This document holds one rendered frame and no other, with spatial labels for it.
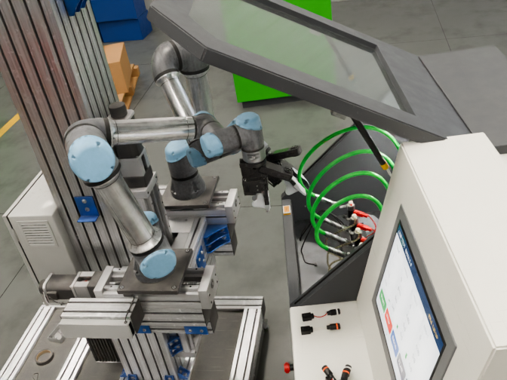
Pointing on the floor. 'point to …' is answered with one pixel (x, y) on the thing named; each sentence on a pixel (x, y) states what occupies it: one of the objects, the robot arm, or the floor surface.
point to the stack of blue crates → (121, 19)
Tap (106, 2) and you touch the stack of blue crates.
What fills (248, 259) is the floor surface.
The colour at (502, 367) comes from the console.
